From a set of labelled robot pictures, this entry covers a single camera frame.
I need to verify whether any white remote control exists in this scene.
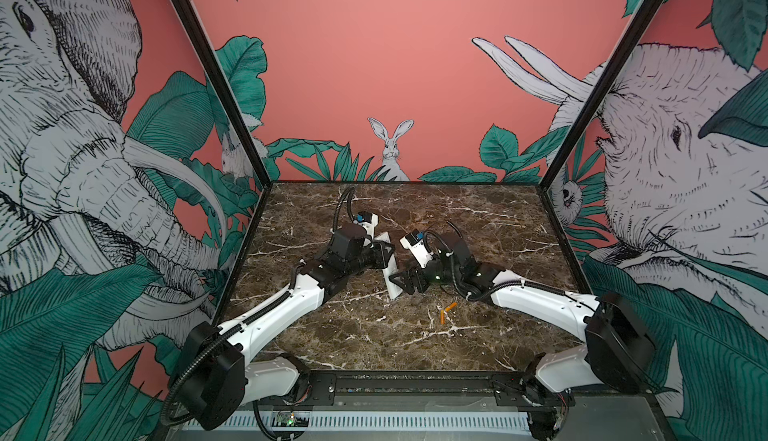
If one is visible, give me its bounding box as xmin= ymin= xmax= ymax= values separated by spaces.
xmin=375 ymin=232 xmax=403 ymax=300

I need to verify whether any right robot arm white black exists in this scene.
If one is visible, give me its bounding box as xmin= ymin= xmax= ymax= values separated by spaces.
xmin=383 ymin=230 xmax=656 ymax=404

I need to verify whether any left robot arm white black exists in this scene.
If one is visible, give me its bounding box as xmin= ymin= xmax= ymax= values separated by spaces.
xmin=160 ymin=187 xmax=396 ymax=430

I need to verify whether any small green circuit board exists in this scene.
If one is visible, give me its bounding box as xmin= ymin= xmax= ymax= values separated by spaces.
xmin=273 ymin=412 xmax=310 ymax=430

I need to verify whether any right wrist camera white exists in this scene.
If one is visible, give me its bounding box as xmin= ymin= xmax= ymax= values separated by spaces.
xmin=400 ymin=230 xmax=432 ymax=268

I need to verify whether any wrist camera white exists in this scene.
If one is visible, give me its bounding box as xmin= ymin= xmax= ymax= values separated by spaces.
xmin=400 ymin=230 xmax=432 ymax=268
xmin=353 ymin=211 xmax=379 ymax=244

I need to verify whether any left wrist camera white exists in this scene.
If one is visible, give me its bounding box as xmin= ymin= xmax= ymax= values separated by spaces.
xmin=353 ymin=211 xmax=379 ymax=244

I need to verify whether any black mounting rail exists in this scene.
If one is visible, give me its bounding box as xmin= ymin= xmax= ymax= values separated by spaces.
xmin=259 ymin=370 xmax=575 ymax=411

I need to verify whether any left black frame post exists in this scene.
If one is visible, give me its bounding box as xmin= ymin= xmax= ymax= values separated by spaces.
xmin=170 ymin=0 xmax=273 ymax=190

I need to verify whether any black frame post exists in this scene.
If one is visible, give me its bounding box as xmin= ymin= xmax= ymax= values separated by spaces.
xmin=538 ymin=0 xmax=664 ymax=191
xmin=170 ymin=0 xmax=273 ymax=190

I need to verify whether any right black frame post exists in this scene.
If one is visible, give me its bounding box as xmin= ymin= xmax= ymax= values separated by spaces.
xmin=538 ymin=0 xmax=664 ymax=191

